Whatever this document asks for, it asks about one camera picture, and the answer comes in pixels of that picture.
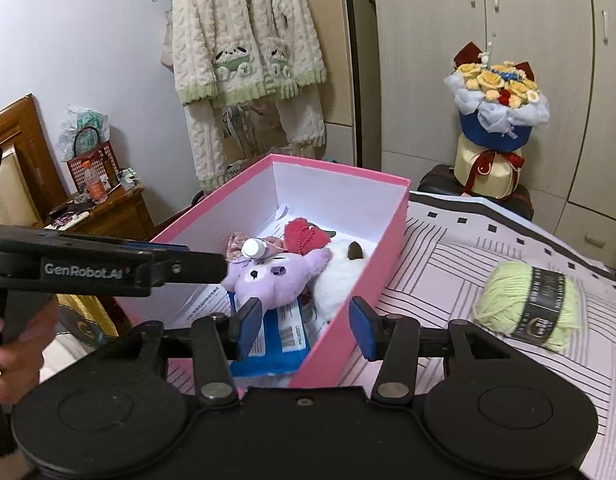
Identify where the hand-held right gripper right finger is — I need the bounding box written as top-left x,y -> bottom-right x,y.
349,296 -> 511,406

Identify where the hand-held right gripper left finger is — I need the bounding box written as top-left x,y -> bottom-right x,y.
115,297 -> 265,407

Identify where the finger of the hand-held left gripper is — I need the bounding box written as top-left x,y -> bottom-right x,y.
122,241 -> 227,287

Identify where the blue packet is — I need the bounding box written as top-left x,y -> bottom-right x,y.
229,291 -> 313,377

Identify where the pink floral fabric piece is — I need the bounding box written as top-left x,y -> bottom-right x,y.
225,232 -> 245,262

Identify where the purple plush toy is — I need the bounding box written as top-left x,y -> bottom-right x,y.
222,247 -> 333,309

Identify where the white round plush toy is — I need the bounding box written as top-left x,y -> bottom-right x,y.
308,240 -> 375,322

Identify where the pink cardboard box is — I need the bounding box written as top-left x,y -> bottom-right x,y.
115,154 -> 410,391

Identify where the white cream tube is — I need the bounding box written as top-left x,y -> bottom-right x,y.
240,236 -> 286,262

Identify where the red strawberry plush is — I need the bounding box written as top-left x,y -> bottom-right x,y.
284,217 -> 337,252

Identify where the person's left hand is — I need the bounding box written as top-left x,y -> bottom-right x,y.
0,296 -> 62,406

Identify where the white paper sheet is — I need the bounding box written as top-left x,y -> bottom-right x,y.
185,280 -> 235,322

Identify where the yellow bag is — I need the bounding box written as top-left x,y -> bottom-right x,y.
52,294 -> 119,351

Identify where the wooden nightstand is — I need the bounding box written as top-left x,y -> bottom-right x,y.
44,186 -> 157,244

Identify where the striped bed sheet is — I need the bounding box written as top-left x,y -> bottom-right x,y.
165,192 -> 616,480

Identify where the orange drink bottle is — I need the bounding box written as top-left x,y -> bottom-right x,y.
82,161 -> 109,205

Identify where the red checked basket bag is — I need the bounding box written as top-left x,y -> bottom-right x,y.
66,127 -> 121,194

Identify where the green yarn ball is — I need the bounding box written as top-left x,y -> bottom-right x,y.
472,259 -> 585,354

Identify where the wooden headboard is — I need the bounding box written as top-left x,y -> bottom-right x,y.
0,94 -> 54,232

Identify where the white plastic bag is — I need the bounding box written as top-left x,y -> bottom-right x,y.
60,105 -> 111,161

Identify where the cream knitted cardigan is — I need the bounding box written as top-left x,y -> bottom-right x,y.
160,0 -> 329,194

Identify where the flower bouquet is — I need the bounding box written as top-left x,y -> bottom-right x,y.
444,35 -> 551,199

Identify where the black clothes rack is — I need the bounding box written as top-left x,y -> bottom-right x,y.
339,0 -> 359,167

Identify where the beige wardrobe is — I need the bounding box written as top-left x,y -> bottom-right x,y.
370,0 -> 616,271

